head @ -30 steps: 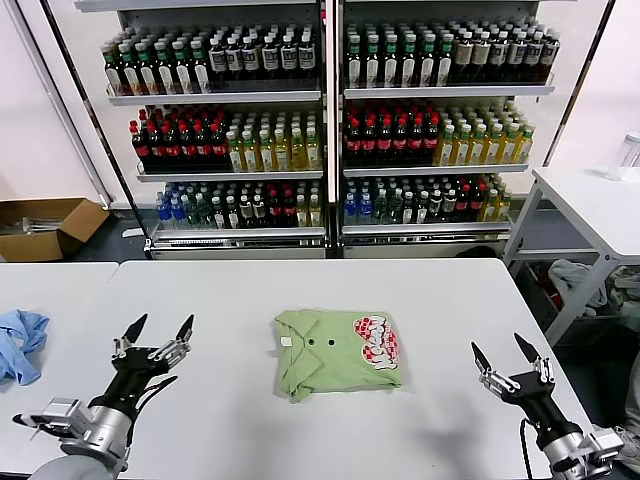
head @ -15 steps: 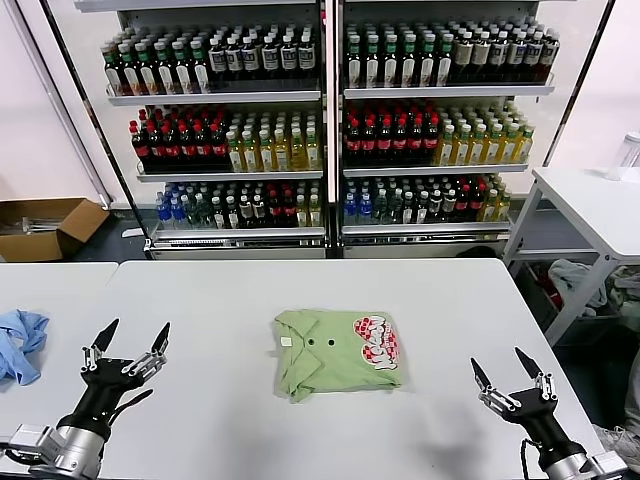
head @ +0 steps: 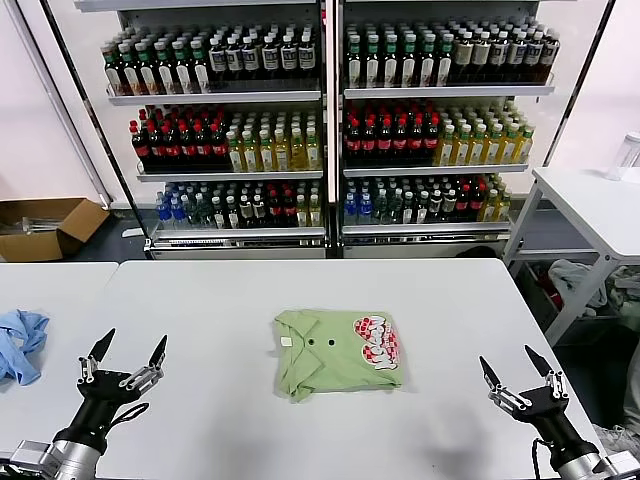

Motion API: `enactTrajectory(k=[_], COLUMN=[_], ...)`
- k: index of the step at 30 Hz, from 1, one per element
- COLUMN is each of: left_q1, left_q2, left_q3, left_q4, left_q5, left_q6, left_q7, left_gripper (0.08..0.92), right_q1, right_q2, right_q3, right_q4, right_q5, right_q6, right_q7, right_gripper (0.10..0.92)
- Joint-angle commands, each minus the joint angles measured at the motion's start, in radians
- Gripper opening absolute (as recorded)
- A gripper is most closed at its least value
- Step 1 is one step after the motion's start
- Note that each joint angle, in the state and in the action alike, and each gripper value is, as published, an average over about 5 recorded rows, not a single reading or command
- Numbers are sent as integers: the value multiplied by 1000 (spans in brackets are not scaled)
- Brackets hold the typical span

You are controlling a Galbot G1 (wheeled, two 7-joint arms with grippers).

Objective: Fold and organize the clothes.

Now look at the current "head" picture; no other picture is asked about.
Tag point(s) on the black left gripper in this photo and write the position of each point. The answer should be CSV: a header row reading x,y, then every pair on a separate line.
x,y
97,400

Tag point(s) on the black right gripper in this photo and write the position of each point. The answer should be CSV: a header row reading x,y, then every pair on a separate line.
x,y
550,420

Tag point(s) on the light green polo shirt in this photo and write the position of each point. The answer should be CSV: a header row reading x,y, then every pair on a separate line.
x,y
330,370

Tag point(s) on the red cloth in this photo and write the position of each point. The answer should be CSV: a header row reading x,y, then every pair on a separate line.
x,y
547,290

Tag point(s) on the grey storage bin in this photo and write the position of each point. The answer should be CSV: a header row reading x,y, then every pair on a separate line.
x,y
590,330

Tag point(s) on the white grey crumpled garment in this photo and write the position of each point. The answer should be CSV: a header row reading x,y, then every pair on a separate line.
x,y
570,275

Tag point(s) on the crumpled light blue garment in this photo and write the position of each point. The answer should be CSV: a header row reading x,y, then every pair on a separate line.
x,y
22,350

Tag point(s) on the small white floor object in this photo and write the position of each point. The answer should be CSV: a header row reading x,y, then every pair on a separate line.
x,y
132,232

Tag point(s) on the person leg light trousers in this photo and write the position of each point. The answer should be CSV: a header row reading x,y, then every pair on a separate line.
x,y
634,395

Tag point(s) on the white sneaker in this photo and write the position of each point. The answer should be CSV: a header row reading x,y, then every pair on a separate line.
x,y
617,445

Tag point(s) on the pale green crumpled garment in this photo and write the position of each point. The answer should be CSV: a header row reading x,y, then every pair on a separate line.
x,y
627,300

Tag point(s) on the open cardboard box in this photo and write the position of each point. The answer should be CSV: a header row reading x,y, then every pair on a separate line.
x,y
79,220

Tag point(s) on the blue drink bottle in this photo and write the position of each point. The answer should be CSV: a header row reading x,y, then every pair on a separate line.
x,y
351,210
162,212
176,212
366,210

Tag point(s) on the green clear water bottle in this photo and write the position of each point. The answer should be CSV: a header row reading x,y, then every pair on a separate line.
x,y
395,210
381,210
189,212
203,214

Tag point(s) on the silver metal bars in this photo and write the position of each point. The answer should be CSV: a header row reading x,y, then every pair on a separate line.
x,y
29,226

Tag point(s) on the pale yellow tea bottle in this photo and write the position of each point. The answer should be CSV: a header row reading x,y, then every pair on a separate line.
x,y
302,212
315,212
504,204
490,205

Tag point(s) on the small red cap cola bottle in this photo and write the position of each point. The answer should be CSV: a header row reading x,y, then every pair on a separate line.
x,y
464,202
288,210
274,210
477,202

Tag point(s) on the dark bottle grey label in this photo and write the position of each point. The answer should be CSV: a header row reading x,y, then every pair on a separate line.
x,y
245,210
450,205
259,210
436,205

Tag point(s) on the white side table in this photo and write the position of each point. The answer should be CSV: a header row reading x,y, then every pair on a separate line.
x,y
585,200

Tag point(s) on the yellow drink bottle green cap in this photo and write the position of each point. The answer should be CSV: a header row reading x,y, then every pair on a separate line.
x,y
283,157
464,150
314,156
495,150
526,147
267,157
511,149
298,157
448,150
251,157
235,157
480,150

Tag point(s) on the translucent plastic jar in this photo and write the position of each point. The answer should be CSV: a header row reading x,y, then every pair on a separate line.
x,y
625,160

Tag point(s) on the white drink display shelf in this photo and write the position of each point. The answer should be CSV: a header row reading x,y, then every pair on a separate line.
x,y
450,92
224,97

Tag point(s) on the dark tea bottle green cap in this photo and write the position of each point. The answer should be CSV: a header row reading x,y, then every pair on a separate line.
x,y
184,75
373,65
132,75
149,75
446,65
115,75
428,65
202,75
354,65
410,65
166,75
391,65

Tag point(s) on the dark bottle blue white label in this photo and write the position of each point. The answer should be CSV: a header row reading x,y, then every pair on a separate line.
x,y
551,52
518,54
270,59
234,60
534,54
218,60
500,54
251,60
307,57
289,57

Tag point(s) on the dark bottle beige label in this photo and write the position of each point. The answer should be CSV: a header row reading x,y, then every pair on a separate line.
x,y
483,55
465,55

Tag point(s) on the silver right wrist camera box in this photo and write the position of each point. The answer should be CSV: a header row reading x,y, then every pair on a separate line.
x,y
622,465

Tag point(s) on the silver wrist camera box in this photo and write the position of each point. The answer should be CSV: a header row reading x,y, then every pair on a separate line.
x,y
30,456
622,465

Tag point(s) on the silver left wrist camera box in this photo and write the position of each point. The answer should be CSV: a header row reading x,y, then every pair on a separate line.
x,y
30,456

